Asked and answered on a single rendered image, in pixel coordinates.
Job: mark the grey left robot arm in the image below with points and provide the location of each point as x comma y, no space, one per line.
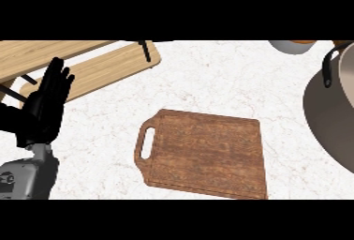
25,176

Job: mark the large grey metal pot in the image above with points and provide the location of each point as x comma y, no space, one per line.
329,109

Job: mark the brown wooden cutting board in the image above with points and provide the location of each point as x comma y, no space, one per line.
205,153

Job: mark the grey cup with orange rim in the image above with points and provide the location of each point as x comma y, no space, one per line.
292,46

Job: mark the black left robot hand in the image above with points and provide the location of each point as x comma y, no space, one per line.
43,106

